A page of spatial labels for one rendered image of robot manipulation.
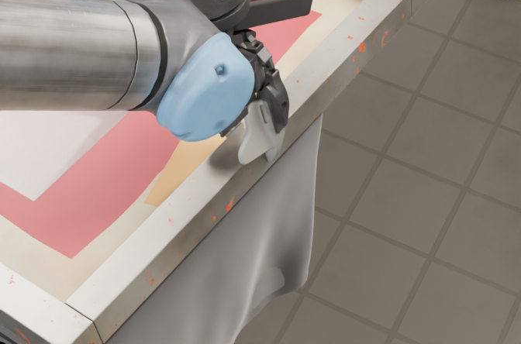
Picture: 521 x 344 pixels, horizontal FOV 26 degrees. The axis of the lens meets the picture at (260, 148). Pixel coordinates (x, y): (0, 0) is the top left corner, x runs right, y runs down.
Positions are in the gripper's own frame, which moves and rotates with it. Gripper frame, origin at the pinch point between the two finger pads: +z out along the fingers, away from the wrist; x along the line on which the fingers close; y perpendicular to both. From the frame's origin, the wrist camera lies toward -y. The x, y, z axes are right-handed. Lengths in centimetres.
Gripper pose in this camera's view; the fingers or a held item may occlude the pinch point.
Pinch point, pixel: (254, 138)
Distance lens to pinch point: 112.6
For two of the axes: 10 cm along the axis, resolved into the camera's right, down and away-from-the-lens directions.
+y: -6.1, 6.4, -4.7
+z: 1.4, 6.7, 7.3
